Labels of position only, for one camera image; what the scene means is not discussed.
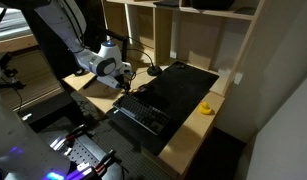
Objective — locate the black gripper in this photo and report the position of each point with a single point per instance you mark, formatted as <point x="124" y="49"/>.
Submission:
<point x="125" y="78"/>

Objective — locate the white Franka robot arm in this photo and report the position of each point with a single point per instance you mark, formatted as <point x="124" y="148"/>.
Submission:
<point x="106" y="63"/>

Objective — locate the black and grey keyboard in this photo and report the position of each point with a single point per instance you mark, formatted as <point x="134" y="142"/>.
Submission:
<point x="142" y="113"/>

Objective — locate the black computer mouse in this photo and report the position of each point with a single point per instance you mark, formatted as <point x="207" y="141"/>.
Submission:
<point x="144" y="88"/>

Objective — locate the black round-base gooseneck stand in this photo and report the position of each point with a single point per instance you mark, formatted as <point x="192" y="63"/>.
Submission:
<point x="154" y="70"/>

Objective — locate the black desk mat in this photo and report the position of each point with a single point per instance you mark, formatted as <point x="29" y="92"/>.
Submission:
<point x="176" y="100"/>

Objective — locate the red and black clamp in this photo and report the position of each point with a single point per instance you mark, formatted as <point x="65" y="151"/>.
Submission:
<point x="73" y="132"/>
<point x="104" y="161"/>

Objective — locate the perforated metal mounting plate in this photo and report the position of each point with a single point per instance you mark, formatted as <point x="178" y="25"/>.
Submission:
<point x="80" y="150"/>

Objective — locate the yellow rubber duck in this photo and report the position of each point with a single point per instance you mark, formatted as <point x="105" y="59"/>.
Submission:
<point x="204" y="108"/>

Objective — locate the light wooden desk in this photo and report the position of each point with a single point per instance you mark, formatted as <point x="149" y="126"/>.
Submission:
<point x="193" y="140"/>

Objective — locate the black box with white label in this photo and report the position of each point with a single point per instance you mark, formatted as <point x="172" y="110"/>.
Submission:
<point x="43" y="110"/>

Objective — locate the light wooden shelf unit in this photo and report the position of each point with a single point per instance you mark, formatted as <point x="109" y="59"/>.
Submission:
<point x="199" y="36"/>

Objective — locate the flat black item on shelf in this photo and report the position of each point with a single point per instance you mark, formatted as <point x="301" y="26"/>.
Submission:
<point x="167" y="3"/>

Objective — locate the white paper tag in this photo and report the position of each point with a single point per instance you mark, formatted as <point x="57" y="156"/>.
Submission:
<point x="238" y="78"/>

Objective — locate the black bag on shelf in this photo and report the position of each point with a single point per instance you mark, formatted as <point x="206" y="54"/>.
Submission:
<point x="211" y="3"/>

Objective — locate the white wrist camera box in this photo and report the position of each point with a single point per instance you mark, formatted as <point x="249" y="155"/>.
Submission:
<point x="109" y="81"/>

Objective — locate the black angled metal bracket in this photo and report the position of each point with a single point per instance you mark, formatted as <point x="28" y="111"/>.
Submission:
<point x="124" y="46"/>

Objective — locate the black camera on tripod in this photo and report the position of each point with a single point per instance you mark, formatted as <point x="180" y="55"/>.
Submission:
<point x="6" y="71"/>

